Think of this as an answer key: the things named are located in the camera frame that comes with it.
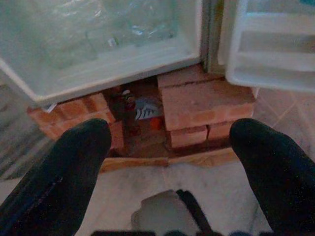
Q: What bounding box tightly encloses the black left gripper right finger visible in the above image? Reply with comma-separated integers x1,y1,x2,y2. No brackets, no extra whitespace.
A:
229,118,315,236

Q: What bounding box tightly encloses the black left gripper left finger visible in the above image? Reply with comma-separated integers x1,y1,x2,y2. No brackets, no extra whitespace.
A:
0,118,112,236

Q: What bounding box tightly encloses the white fridge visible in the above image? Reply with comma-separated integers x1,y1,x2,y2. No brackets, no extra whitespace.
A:
0,0,223,108

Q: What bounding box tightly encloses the white fridge door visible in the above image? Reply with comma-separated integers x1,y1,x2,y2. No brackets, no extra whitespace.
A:
222,0,315,93

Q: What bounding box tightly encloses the red brick stack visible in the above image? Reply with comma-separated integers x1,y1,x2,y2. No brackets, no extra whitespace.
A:
27,92,126,152
157,65,256,150

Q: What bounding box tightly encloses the wooden floor strip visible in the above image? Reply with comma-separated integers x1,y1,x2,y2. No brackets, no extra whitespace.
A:
168,148,239,169

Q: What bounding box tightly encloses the dark bottle with white cap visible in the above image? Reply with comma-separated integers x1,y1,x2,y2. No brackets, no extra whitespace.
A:
118,89,136,113

